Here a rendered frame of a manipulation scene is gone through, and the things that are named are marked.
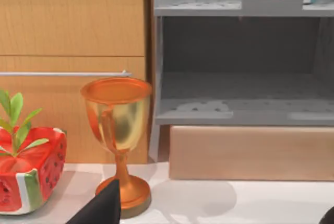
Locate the grey open shelf unit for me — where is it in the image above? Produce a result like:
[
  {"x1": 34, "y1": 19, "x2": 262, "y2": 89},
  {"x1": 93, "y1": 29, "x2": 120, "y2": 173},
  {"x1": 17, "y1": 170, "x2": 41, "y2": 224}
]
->
[{"x1": 153, "y1": 0, "x2": 334, "y2": 126}]

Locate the pale wooden drawer front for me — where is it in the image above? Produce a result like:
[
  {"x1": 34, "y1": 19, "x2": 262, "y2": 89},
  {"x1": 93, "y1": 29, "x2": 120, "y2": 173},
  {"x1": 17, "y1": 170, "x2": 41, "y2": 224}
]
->
[{"x1": 169, "y1": 125, "x2": 334, "y2": 182}]

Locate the wooden cupboard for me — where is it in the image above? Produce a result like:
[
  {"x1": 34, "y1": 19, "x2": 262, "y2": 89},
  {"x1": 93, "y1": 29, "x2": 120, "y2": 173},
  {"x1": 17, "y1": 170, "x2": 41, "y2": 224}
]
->
[{"x1": 0, "y1": 0, "x2": 160, "y2": 164}]

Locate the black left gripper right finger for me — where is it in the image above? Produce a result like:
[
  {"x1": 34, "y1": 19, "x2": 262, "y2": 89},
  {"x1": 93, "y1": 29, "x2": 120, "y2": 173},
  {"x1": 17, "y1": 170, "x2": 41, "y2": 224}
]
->
[{"x1": 320, "y1": 206, "x2": 334, "y2": 224}]

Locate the watermelon plant pot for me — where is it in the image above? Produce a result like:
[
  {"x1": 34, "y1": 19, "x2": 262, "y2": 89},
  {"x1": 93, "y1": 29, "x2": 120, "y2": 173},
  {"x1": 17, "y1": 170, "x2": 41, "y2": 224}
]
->
[{"x1": 0, "y1": 89, "x2": 68, "y2": 216}]

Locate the wooden cupboard door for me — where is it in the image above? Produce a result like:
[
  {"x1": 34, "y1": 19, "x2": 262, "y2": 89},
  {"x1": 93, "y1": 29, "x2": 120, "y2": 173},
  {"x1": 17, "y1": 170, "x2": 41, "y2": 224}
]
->
[{"x1": 0, "y1": 0, "x2": 146, "y2": 57}]

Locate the long metal handle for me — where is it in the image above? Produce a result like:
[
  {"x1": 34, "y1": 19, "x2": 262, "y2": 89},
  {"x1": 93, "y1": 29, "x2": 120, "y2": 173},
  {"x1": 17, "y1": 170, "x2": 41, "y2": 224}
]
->
[{"x1": 0, "y1": 69, "x2": 133, "y2": 78}]

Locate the gold trophy cup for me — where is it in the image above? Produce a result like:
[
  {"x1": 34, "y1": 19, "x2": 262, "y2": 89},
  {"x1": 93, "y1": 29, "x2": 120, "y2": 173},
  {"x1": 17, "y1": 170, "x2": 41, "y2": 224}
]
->
[{"x1": 80, "y1": 77, "x2": 153, "y2": 219}]

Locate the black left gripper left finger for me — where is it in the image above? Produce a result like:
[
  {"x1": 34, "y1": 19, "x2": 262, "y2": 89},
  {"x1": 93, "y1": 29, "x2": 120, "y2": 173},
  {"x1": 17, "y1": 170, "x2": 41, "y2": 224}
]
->
[{"x1": 65, "y1": 179, "x2": 122, "y2": 224}]

